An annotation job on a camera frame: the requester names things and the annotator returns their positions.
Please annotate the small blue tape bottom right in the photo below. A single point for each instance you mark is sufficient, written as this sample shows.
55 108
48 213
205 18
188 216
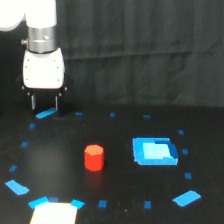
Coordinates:
147 204

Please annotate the small blue tape right upper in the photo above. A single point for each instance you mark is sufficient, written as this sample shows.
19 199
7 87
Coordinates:
181 132

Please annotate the small blue tape left middle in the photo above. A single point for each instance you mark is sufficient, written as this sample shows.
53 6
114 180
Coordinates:
24 144

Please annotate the red hexagonal block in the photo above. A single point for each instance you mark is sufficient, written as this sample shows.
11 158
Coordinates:
94 157

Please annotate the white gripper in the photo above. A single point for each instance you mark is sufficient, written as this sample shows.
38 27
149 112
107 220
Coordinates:
44 71

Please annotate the blue tape square target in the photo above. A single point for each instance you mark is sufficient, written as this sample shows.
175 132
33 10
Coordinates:
155 152

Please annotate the small blue tape right lower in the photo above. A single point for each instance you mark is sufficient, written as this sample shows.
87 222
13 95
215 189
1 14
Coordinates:
188 176

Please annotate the small blue tape bottom centre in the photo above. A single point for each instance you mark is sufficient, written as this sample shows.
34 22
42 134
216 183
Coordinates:
102 204

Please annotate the small blue tape left upper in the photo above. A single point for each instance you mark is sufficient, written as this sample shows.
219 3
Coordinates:
32 125

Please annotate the blue tape strip bottom-left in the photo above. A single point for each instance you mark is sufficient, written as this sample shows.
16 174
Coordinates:
37 202

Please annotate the white paper sheet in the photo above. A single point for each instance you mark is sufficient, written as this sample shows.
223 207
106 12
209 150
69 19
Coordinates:
54 213

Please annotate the blue tape beside paper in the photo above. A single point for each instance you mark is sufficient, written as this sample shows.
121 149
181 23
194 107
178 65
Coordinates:
77 203

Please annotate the large blue tape bottom-right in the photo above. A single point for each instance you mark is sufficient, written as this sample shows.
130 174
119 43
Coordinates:
186 198

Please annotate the long blue tape top-left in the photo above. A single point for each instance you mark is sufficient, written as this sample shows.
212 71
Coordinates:
46 113

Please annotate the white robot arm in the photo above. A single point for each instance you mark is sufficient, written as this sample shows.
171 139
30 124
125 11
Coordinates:
41 20

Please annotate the large blue tape left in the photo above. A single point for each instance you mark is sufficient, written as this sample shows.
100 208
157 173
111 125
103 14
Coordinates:
17 188

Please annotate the small blue tape left lower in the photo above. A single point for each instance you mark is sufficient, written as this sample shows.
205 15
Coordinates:
12 168

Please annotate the small blue tape right middle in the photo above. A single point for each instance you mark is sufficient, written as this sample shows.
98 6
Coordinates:
185 151

